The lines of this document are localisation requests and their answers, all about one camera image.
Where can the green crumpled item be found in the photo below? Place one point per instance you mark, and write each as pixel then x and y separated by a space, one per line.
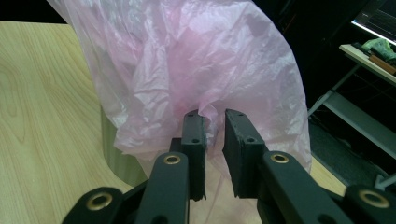
pixel 378 47

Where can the grey metal table bracket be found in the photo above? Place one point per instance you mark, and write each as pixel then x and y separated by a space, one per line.
pixel 384 182

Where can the green plastic bucket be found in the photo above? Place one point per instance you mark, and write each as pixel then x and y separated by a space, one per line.
pixel 123 158

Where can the pink plastic bag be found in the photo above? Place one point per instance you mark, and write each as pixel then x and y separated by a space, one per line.
pixel 193 62

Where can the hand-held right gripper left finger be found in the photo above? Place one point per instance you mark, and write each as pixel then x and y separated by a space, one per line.
pixel 194 155

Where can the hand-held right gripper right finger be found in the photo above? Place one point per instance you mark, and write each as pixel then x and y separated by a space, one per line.
pixel 244 161

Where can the white desk with shelf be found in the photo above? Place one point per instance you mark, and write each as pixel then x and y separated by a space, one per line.
pixel 358 115

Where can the computer monitor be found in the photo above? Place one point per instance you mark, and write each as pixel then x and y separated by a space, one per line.
pixel 378 17

